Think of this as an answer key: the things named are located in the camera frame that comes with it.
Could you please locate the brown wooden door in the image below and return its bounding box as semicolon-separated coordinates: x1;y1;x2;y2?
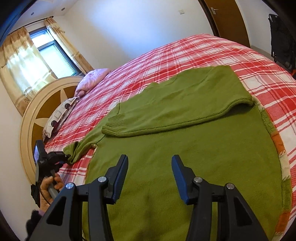
198;0;250;48

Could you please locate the window with dark frame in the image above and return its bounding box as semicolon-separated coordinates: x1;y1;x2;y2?
29;27;84;78

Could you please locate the pink pillow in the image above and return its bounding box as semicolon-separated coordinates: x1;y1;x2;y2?
74;68;111;97

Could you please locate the person's left hand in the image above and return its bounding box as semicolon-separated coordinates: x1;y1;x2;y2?
40;173;64;212

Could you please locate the green knitted sweater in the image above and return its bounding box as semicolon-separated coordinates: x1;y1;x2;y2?
64;66;292;240

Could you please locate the cream round headboard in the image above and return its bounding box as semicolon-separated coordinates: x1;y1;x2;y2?
20;76;83;184

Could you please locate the white wall switch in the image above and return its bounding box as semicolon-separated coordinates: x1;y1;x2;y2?
179;9;185;15

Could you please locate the beige patterned curtain right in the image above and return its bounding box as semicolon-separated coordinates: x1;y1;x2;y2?
44;17;94;74

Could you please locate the beige patterned curtain left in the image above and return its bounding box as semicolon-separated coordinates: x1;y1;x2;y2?
1;27;57;115

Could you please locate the beige patterned curtain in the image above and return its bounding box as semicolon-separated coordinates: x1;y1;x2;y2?
1;27;57;115
44;17;94;74

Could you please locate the red white plaid bedspread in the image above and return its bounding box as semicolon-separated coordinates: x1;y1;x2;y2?
43;33;296;239

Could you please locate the patterned white brown pillow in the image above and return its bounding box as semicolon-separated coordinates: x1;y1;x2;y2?
43;97;80;141

